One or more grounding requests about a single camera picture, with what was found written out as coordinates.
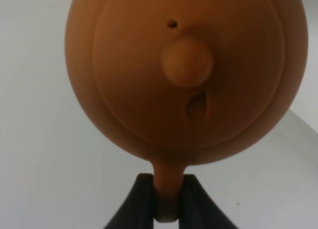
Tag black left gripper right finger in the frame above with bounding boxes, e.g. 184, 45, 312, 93
179, 174, 237, 229

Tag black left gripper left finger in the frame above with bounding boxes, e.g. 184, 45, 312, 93
104, 173, 155, 229

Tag brown teapot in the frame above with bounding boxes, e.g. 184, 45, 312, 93
65, 0, 308, 223

